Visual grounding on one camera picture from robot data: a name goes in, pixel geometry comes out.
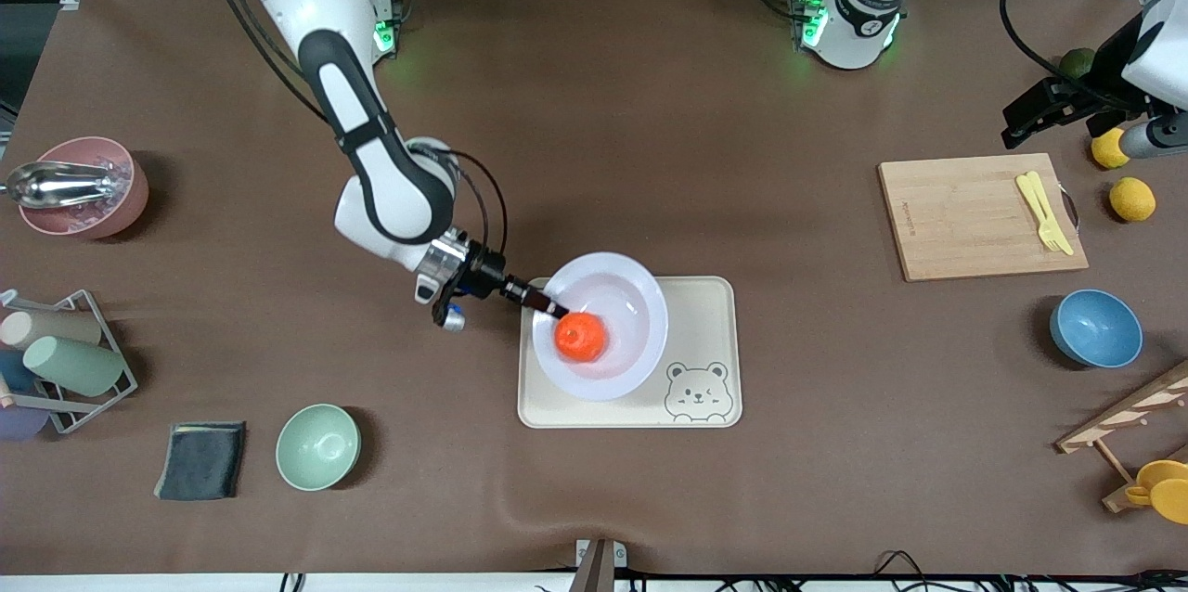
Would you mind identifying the orange fruit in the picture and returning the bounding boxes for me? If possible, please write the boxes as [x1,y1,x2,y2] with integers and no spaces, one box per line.
[554,312,610,364]

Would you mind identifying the white round plate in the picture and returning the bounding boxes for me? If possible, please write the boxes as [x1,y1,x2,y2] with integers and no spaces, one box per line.
[532,251,669,403]

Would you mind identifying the yellow plastic plate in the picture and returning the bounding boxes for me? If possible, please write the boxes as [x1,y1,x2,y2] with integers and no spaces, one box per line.
[1149,478,1188,526]

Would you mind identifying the yellow lemon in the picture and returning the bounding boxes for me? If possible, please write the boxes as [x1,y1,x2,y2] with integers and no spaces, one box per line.
[1091,128,1130,170]
[1109,176,1157,223]

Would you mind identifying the yellow plastic fork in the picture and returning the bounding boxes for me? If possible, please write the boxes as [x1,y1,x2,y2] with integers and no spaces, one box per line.
[1014,173,1064,254]

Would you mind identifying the bamboo cutting board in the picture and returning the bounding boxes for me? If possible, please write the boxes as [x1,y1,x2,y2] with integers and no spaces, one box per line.
[877,152,1090,283]

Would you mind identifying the yellow plastic knife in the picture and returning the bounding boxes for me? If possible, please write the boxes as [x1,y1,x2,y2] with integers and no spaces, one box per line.
[1026,170,1076,257]

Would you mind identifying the cream tray with bear print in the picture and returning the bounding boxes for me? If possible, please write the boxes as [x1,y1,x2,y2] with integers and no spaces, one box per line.
[517,276,743,430]

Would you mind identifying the blue bowl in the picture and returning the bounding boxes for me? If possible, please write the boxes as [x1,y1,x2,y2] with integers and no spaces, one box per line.
[1050,289,1144,369]

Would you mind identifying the mint green bowl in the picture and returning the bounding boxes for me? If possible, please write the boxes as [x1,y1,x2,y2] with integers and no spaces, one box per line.
[276,403,361,492]

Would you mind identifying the brown table mat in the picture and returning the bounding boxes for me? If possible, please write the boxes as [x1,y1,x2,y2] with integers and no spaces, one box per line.
[0,0,1188,579]

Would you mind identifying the wooden dish rack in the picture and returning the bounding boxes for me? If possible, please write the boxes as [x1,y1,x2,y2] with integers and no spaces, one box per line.
[1055,360,1188,514]

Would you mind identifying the grey folded cloth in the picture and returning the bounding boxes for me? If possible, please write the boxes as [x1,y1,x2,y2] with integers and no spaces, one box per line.
[153,420,248,502]

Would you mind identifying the yellow plastic cup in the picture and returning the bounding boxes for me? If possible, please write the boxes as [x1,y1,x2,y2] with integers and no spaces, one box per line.
[1125,459,1188,508]

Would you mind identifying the pink bowl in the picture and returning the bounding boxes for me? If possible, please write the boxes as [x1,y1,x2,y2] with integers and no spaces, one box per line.
[19,136,149,240]

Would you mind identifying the clear ice cubes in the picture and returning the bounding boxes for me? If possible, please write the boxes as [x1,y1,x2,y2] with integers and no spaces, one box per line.
[70,156,131,226]

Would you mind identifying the sage green plastic cup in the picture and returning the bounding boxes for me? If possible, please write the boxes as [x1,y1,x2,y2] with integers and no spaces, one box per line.
[22,335,126,398]

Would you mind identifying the beige plastic cup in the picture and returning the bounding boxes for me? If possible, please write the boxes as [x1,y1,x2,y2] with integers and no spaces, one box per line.
[0,309,103,352]

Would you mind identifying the silver metal scoop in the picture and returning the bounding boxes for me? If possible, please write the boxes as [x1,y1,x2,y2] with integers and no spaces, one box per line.
[5,161,120,210]

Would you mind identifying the dark teal plastic cup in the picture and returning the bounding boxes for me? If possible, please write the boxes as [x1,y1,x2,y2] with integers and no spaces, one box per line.
[0,349,40,393]

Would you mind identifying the purple plastic cup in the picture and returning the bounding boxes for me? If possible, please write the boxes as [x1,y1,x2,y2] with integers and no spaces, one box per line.
[0,405,52,442]

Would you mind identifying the long black hanging cable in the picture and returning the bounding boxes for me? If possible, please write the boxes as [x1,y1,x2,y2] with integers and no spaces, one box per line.
[999,0,1129,110]

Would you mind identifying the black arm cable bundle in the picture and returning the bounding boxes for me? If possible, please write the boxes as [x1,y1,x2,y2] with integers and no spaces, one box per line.
[190,0,330,124]

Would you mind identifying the white wire cup rack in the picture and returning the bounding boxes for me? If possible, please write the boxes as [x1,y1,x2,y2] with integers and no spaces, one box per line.
[0,289,140,435]

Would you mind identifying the black floor cables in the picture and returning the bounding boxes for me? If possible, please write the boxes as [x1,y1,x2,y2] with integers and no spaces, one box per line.
[872,550,1188,592]

